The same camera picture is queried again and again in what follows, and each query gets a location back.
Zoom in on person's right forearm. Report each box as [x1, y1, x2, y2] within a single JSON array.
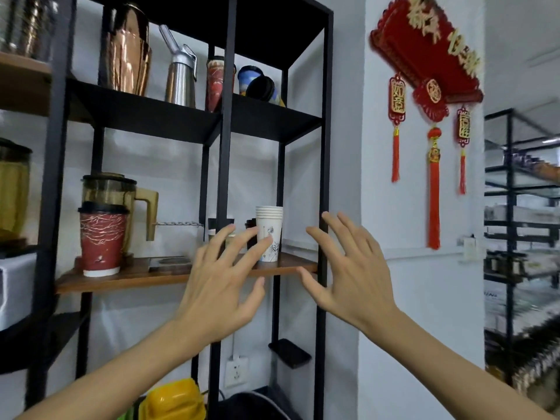
[[363, 307, 558, 420]]

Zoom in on copper metal pitcher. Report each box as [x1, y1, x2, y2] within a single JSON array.
[[100, 3, 152, 97]]

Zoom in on blender jug tan handle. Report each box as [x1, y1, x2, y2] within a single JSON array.
[[81, 172, 159, 258]]

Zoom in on white appliance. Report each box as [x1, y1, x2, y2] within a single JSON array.
[[0, 253, 38, 332]]

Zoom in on tall red patterned cup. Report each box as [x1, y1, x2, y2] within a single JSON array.
[[205, 56, 237, 113]]

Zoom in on red fan wall decoration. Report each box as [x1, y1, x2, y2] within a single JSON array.
[[369, 0, 485, 251]]

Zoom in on black metal shelf rack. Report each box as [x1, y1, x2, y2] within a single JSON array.
[[0, 0, 334, 420]]

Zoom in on dark wooden coaster tray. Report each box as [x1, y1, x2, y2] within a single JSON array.
[[148, 256, 193, 274]]

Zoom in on brown wooden shelf board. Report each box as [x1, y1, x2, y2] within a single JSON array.
[[55, 252, 318, 295]]

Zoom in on black bag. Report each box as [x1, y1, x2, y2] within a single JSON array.
[[218, 388, 303, 420]]

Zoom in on black and white cup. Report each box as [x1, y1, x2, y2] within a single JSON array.
[[207, 217, 235, 247]]

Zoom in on yellow plastic object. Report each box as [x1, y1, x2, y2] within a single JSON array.
[[137, 379, 207, 420]]

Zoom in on stack of white paper cups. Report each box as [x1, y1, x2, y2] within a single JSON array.
[[255, 206, 284, 263]]

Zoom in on silver cream whipper bottle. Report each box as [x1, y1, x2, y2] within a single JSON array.
[[158, 24, 198, 109]]

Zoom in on white wall power socket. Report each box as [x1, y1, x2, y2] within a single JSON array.
[[224, 356, 249, 389]]

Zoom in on blue patterned cup black lid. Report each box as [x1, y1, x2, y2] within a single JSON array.
[[237, 65, 286, 107]]

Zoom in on person's left hand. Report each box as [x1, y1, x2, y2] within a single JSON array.
[[174, 224, 274, 347]]

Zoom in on small black bracket shelf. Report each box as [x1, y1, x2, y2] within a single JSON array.
[[268, 338, 312, 369]]

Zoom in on person's left forearm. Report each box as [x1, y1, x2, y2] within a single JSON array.
[[15, 318, 211, 420]]

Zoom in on red paper cup black lid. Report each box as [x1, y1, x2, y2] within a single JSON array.
[[78, 201, 130, 278]]

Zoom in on clear glass jar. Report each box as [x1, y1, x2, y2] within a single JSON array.
[[0, 0, 59, 62]]

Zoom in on person's right hand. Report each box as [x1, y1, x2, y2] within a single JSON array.
[[297, 211, 400, 334]]

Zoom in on white wall switch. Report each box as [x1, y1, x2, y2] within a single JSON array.
[[457, 234, 482, 264]]

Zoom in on dark metal storage rack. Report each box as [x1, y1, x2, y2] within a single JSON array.
[[483, 108, 560, 390]]

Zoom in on yellow tinted plastic container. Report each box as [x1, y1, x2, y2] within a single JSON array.
[[0, 138, 33, 251]]

